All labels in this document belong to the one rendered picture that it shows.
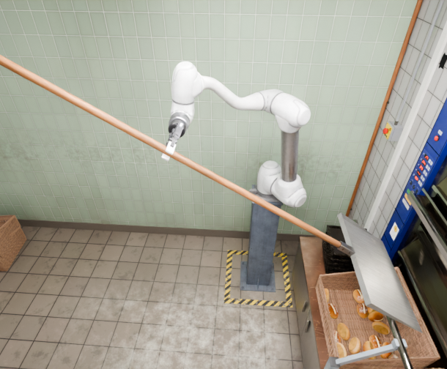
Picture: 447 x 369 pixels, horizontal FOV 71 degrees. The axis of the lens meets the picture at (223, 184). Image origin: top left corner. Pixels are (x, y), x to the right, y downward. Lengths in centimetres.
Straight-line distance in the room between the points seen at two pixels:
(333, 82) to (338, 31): 34
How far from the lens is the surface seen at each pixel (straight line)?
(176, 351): 272
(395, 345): 161
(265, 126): 255
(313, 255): 254
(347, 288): 239
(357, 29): 241
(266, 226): 241
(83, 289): 321
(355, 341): 216
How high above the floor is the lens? 247
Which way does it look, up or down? 38 degrees down
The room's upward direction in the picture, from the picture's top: straight up
